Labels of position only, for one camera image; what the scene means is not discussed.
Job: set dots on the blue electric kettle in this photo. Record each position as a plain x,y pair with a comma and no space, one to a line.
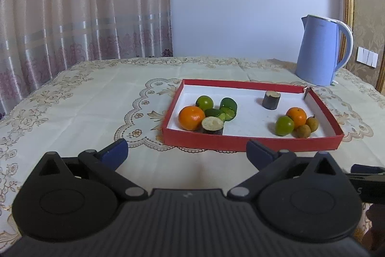
315,55

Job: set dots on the red shallow cardboard box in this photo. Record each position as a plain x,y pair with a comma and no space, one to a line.
255,142

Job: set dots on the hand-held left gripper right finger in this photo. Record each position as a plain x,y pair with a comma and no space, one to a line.
259,153

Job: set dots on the gold ornate frame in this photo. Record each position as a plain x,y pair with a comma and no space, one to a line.
349,4

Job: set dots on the small orange tangerine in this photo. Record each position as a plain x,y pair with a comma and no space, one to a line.
191,118

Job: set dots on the pink patterned curtain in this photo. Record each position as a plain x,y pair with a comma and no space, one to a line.
75,4

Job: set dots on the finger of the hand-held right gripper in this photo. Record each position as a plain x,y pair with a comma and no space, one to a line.
368,169

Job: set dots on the green tomato with calyx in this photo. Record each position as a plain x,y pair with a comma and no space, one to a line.
284,126

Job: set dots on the green sugarcane piece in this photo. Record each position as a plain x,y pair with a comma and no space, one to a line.
229,105

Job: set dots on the white wall switch panel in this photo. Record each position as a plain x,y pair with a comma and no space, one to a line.
367,57

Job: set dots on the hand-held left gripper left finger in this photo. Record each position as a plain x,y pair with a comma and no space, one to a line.
115,152

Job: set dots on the large orange tangerine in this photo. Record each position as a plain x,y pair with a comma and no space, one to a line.
297,116

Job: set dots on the round green citrus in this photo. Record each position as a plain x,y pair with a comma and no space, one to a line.
204,102

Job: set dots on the cut green citrus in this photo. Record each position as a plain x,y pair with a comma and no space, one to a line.
213,113

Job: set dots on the brown longan with stem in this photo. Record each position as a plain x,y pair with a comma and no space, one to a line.
312,124

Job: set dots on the stemless brown longan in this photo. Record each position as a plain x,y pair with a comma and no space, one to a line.
302,131

